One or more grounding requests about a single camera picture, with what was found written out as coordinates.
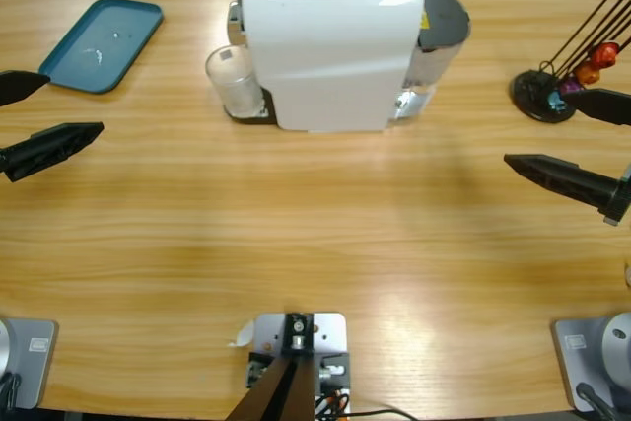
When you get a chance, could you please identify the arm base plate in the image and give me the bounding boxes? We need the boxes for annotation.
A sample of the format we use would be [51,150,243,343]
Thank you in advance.
[550,312,631,413]
[0,317,59,410]

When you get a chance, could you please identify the clear plastic cup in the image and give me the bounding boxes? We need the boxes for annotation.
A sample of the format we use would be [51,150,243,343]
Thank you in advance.
[205,44,267,120]

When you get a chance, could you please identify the orange wires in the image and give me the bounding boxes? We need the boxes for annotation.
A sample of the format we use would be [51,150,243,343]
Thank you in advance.
[316,387,347,415]

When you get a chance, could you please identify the orange coffee capsule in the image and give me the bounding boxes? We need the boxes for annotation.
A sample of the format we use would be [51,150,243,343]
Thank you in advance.
[575,60,603,88]

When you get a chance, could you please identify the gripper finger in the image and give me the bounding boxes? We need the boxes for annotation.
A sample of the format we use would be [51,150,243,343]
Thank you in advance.
[0,70,51,107]
[0,121,105,183]

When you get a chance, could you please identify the silver drip tray grille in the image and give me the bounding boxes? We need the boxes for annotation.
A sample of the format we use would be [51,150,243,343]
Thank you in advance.
[222,85,277,126]

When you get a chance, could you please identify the white tape tab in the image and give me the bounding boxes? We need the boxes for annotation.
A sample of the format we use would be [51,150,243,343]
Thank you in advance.
[227,319,257,349]

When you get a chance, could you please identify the white mount block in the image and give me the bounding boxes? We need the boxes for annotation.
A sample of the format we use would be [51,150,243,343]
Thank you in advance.
[245,311,352,421]

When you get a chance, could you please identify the teal plastic tray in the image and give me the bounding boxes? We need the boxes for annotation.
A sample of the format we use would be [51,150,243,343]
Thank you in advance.
[37,0,165,96]

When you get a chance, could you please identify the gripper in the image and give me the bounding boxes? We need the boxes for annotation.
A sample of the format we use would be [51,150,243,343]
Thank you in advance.
[503,88,631,228]

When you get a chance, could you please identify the black base cable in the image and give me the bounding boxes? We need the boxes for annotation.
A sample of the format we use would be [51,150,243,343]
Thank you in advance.
[575,382,618,421]
[0,372,24,410]

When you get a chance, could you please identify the dark camera mast post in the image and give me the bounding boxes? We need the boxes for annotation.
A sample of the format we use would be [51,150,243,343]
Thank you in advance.
[227,312,317,421]

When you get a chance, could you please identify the clear water tank dark lid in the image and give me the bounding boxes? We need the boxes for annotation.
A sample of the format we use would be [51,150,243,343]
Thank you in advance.
[393,0,472,121]

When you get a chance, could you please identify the red coffee capsule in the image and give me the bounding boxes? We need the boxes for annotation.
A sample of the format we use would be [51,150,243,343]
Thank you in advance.
[591,43,620,70]

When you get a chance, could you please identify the white capsule coffee machine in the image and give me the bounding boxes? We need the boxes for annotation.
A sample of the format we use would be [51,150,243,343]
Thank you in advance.
[227,0,426,135]

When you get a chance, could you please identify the black capsule holder with rods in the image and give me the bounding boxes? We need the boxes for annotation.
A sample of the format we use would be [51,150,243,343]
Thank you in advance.
[510,0,631,125]

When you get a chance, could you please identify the black mount cable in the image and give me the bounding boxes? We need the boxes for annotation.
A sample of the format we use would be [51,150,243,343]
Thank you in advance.
[344,407,416,421]

